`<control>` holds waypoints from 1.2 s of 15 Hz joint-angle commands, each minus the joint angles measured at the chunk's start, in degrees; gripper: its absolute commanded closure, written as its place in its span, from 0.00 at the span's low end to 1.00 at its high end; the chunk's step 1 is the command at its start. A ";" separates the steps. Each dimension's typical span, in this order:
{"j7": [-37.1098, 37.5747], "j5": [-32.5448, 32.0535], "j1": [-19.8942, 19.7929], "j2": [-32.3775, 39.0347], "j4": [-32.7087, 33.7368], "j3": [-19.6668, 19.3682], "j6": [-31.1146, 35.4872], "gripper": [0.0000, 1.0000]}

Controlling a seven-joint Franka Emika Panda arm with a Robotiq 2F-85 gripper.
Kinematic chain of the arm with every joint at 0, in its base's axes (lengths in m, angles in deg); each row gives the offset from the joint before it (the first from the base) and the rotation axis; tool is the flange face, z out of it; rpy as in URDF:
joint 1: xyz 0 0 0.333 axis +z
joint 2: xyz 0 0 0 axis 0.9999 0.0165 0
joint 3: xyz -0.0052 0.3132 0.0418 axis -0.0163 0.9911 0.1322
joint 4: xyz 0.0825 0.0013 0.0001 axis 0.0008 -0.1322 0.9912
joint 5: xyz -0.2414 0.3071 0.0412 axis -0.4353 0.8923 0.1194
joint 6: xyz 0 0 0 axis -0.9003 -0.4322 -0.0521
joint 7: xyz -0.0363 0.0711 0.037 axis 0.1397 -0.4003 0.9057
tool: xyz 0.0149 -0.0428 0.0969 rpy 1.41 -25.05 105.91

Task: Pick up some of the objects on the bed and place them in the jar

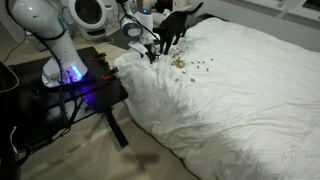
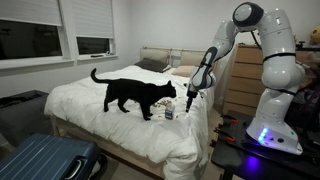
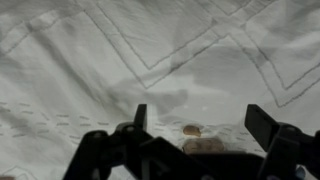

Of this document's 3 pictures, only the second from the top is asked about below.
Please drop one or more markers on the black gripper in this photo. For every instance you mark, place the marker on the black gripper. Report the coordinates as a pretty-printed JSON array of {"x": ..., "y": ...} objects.
[{"x": 191, "y": 93}]

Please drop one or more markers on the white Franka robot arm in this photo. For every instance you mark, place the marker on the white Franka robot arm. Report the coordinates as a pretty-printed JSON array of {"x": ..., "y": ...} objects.
[{"x": 281, "y": 71}]

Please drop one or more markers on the bed with white duvet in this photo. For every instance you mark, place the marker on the bed with white duvet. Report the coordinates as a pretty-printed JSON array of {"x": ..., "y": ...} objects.
[{"x": 140, "y": 140}]

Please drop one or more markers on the pink pillow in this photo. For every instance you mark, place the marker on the pink pillow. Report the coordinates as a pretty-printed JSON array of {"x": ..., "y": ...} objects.
[{"x": 185, "y": 70}]

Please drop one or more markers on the orange and black bar clamp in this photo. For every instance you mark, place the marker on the orange and black bar clamp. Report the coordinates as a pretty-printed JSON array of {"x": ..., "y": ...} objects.
[
  {"x": 226, "y": 135},
  {"x": 230, "y": 119}
]

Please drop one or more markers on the dark gray pillow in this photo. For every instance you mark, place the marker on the dark gray pillow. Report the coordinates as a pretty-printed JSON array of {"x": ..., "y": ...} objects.
[{"x": 151, "y": 65}]

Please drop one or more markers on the black cat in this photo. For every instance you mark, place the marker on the black cat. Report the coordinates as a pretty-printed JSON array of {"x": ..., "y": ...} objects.
[{"x": 133, "y": 91}]

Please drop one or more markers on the wooden chest of drawers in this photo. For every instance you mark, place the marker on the wooden chest of drawers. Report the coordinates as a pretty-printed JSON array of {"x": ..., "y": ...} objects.
[{"x": 245, "y": 83}]

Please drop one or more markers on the beige upholstered headboard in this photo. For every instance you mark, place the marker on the beige upholstered headboard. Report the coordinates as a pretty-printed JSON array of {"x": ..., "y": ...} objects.
[{"x": 155, "y": 54}]

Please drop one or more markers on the black robot table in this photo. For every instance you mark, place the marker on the black robot table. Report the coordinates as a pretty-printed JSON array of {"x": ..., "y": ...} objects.
[{"x": 233, "y": 163}]

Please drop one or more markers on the small white sill object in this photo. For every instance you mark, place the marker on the small white sill object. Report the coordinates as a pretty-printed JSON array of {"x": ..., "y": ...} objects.
[{"x": 108, "y": 52}]

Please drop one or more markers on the short white window sill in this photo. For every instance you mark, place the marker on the short white window sill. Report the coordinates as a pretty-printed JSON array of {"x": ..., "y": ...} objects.
[{"x": 96, "y": 59}]

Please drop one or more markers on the black remote control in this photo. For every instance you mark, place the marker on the black remote control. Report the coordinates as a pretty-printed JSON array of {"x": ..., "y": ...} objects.
[{"x": 97, "y": 55}]

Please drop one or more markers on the narrow dark window pane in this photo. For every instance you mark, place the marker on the narrow dark window pane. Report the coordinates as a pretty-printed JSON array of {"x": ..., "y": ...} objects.
[{"x": 91, "y": 45}]

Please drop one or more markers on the narrow white roller blind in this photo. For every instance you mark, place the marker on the narrow white roller blind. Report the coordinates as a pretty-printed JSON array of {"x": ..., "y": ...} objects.
[{"x": 93, "y": 18}]

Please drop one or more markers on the yellow plush toy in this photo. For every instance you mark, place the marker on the yellow plush toy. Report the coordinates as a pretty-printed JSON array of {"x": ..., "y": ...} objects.
[{"x": 315, "y": 35}]

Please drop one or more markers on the blue hard-shell suitcase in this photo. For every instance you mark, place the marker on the blue hard-shell suitcase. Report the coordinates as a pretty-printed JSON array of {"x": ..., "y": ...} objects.
[{"x": 40, "y": 156}]

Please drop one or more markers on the long white window sill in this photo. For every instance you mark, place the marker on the long white window sill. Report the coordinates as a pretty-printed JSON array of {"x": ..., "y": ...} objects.
[{"x": 33, "y": 63}]

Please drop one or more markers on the dark gray ottoman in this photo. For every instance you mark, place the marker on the dark gray ottoman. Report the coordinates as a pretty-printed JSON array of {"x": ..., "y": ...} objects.
[{"x": 26, "y": 123}]

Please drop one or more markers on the wide dark window pane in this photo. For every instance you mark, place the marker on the wide dark window pane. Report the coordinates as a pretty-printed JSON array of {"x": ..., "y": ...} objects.
[{"x": 30, "y": 40}]

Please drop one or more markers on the black cloth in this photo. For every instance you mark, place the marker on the black cloth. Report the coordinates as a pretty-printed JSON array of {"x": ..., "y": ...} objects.
[{"x": 16, "y": 99}]

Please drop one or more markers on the wide white roller blind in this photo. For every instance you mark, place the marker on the wide white roller blind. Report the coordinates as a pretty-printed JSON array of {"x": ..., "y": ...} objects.
[{"x": 30, "y": 11}]

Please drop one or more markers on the light wooden bed frame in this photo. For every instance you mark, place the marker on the light wooden bed frame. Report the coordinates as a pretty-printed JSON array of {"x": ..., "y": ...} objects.
[{"x": 110, "y": 150}]

